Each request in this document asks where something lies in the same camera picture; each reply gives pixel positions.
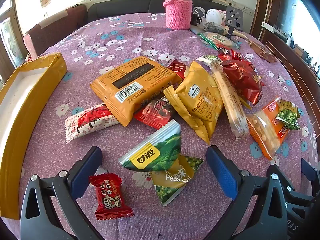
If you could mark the green and white pea packet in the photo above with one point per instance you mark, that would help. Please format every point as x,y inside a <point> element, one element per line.
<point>155,150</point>

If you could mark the dark red coffee sachet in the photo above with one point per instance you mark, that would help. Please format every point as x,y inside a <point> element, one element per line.
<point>178,68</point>

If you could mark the black phone stand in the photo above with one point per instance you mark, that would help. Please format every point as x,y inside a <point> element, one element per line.
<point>235,17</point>

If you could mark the dark sofa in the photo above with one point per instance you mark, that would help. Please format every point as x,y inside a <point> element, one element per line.
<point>125,7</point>

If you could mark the yellow cardboard box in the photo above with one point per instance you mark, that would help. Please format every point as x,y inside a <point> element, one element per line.
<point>32,90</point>

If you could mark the large orange biscuit packet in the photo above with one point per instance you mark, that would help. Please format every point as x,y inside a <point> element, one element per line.
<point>135,82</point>

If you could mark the glazed door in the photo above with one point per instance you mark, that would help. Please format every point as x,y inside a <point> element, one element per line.
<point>10,37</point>

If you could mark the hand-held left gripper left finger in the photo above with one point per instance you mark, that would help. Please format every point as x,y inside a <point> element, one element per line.
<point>86,172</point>

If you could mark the purple floral tablecloth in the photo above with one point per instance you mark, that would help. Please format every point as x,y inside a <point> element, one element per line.
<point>120,42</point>

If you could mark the long beige wafer packet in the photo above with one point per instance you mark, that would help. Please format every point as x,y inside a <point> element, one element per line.
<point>232,105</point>

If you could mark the green and yellow pea packet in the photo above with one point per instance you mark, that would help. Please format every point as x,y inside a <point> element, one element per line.
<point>175,180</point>

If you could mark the brown snack packet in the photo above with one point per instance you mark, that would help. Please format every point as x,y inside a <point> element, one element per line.
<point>263,52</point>

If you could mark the dark seed bag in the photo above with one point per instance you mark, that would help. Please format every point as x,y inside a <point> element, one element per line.
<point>212,27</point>

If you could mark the pink flask with knitted sleeve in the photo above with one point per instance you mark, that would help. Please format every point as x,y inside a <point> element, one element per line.
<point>178,10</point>

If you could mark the white plastic strip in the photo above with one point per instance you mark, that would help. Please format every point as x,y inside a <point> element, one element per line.
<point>275,31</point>

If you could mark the yellow cracker packet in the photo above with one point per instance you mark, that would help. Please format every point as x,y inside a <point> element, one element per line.
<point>200,100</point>

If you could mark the red-brown armchair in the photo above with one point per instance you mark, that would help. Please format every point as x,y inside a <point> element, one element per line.
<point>55,27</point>

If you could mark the bright window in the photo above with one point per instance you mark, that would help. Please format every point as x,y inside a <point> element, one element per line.
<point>303,12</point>

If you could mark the white and red snack packet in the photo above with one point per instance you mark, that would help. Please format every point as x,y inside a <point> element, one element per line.
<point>87,123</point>

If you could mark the small green and white packet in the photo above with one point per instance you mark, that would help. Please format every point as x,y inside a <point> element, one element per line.
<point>208,60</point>

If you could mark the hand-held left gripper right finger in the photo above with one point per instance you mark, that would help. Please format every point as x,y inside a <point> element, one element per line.
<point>222,172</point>

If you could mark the small green pea packet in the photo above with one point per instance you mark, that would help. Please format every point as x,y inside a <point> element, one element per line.
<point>287,117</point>

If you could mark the red wrapped candy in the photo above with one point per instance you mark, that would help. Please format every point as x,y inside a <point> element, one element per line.
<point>111,197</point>

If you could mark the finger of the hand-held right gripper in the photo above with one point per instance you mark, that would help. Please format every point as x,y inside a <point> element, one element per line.
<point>298,196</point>
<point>310,171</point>

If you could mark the orange peanut packet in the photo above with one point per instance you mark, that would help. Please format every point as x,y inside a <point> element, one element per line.
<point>265,130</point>

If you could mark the green-edged clear packet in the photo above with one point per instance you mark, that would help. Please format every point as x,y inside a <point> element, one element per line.
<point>220,40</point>

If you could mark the wooden cabinet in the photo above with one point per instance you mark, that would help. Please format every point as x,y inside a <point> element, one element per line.
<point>292,72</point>

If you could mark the shiny red snack packet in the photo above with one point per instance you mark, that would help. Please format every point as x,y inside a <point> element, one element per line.
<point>242,78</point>

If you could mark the red and black snack packet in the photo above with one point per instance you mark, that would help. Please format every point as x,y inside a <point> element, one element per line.
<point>156,112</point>

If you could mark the white cup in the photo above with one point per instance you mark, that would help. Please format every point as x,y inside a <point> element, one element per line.
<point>214,16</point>

